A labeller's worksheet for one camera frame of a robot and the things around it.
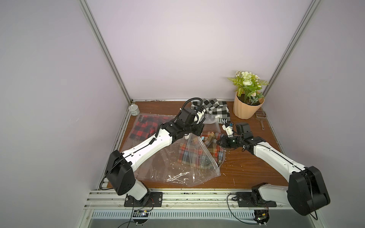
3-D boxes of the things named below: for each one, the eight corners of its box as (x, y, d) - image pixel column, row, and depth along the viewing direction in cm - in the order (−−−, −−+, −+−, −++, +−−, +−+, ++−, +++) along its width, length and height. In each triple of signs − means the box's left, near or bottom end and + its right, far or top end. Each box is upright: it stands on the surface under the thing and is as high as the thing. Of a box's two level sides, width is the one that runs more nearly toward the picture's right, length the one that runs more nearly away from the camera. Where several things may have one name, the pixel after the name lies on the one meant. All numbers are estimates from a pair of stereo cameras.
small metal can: (129, 116, 113) (127, 111, 109) (132, 108, 118) (129, 104, 114) (138, 116, 113) (136, 111, 109) (140, 108, 118) (139, 104, 114)
